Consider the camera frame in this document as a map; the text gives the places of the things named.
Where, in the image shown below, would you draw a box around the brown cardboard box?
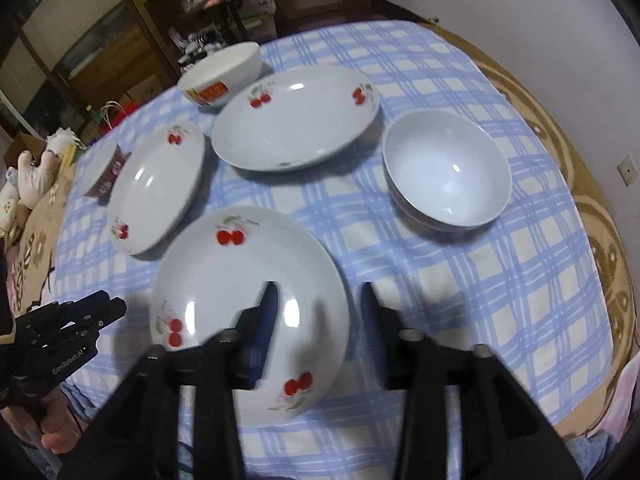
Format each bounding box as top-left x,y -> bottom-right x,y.
120,75 -> 162,107

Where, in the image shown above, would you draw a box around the stacked storage boxes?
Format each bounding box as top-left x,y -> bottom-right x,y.
240,0 -> 279,44

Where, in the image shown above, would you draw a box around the open cardboard box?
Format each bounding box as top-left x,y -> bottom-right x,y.
9,132 -> 51,167

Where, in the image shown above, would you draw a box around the pink white plush toy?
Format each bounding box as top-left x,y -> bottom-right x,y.
17,150 -> 62,209

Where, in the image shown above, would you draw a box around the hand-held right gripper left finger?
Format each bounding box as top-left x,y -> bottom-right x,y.
60,280 -> 283,480

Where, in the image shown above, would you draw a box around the cream plush toy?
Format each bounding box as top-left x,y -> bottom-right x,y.
0,170 -> 27,233

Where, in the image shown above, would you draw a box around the pink cloth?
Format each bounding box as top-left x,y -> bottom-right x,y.
595,360 -> 640,441

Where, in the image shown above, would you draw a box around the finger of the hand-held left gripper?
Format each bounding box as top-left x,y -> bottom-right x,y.
75,297 -> 127,333
60,290 -> 112,313

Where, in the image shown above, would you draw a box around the person's left hand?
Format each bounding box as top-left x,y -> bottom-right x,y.
40,384 -> 82,457

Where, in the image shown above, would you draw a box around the basket of clothes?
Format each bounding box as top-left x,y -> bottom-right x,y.
170,25 -> 227,69

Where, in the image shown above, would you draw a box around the blue plaid cloth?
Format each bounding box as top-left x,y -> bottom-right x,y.
52,20 -> 617,466

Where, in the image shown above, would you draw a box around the red patterned white bowl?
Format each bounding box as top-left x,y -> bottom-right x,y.
81,138 -> 130,206
382,110 -> 513,233

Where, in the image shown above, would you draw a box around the cherry print white plate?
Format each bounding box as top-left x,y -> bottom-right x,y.
211,65 -> 380,172
150,206 -> 351,413
107,121 -> 206,256

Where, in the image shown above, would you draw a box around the red paper bag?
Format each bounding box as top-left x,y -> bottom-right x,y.
102,100 -> 142,133

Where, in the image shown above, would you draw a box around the white bowl with red label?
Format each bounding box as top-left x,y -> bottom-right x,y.
177,41 -> 263,109

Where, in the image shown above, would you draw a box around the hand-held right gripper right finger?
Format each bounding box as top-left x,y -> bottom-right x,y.
359,281 -> 586,480

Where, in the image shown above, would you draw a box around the white fluffy toy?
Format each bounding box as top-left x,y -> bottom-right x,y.
47,127 -> 81,152

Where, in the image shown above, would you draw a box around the beige wall socket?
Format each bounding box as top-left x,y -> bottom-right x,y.
616,156 -> 637,187

